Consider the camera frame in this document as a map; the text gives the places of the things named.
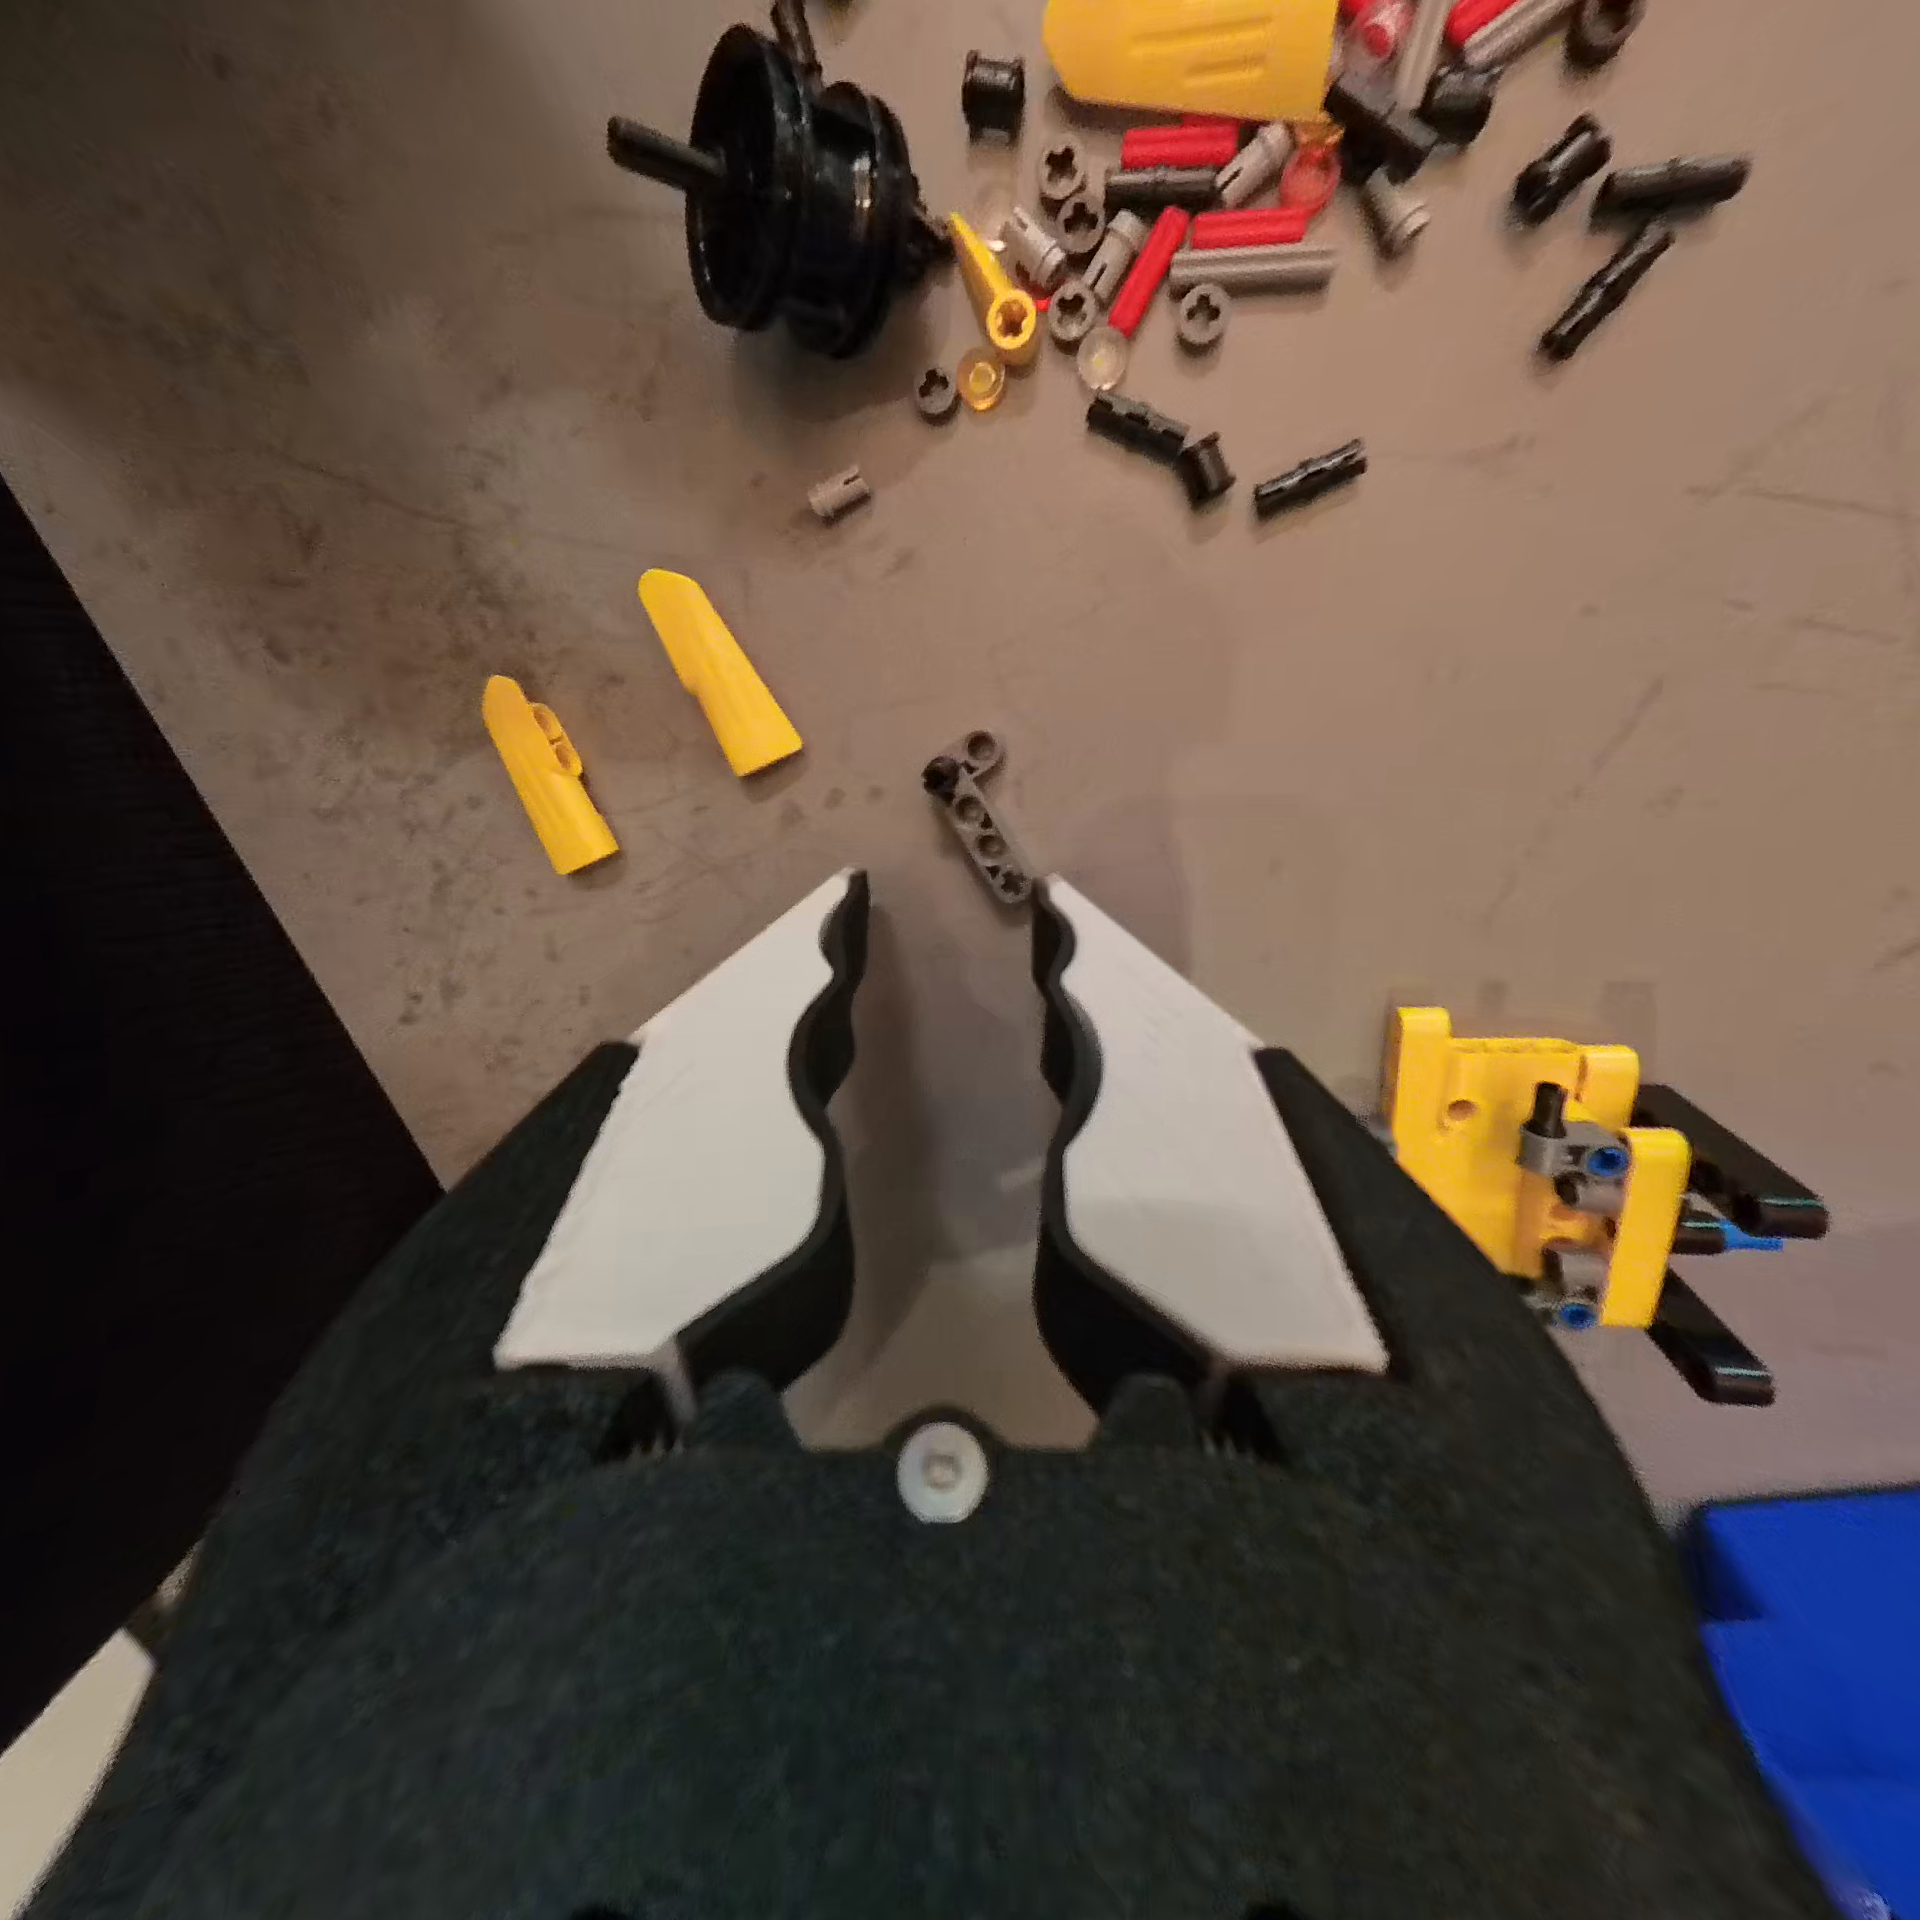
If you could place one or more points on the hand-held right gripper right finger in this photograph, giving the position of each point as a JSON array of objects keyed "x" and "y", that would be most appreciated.
[{"x": 1214, "y": 1201}]

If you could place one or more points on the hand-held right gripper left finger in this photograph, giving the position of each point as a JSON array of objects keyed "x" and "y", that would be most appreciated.
[{"x": 691, "y": 1171}]

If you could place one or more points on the grey toy beam with holes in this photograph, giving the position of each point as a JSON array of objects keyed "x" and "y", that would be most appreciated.
[{"x": 982, "y": 832}]

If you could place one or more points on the small yellow toy assembly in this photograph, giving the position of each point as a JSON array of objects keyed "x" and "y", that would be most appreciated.
[{"x": 1499, "y": 1109}]

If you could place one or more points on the yellow curved toy panel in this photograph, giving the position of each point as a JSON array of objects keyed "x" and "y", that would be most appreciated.
[
  {"x": 721, "y": 674},
  {"x": 547, "y": 780}
]

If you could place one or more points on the person's dark clothing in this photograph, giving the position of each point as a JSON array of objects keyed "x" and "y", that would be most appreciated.
[{"x": 148, "y": 1201}]

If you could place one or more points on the small grey toy connector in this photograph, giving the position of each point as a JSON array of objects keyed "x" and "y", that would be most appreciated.
[{"x": 840, "y": 491}]

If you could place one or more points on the blue plastic box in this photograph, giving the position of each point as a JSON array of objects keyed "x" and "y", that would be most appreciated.
[{"x": 1828, "y": 1723}]

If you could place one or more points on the orange transparent round stud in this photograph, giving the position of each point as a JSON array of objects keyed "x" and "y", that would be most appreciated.
[{"x": 980, "y": 377}]

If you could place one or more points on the yellow thin toy lever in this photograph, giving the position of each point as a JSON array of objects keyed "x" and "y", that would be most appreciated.
[{"x": 989, "y": 284}]

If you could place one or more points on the pile of toy building pieces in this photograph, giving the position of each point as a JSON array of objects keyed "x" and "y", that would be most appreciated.
[{"x": 1229, "y": 225}]

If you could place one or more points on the black toy wheel with axle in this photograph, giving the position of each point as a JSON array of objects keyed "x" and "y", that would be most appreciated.
[{"x": 796, "y": 195}]

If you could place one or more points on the large yellow toy panel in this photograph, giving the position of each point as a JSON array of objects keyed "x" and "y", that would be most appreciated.
[{"x": 1185, "y": 59}]

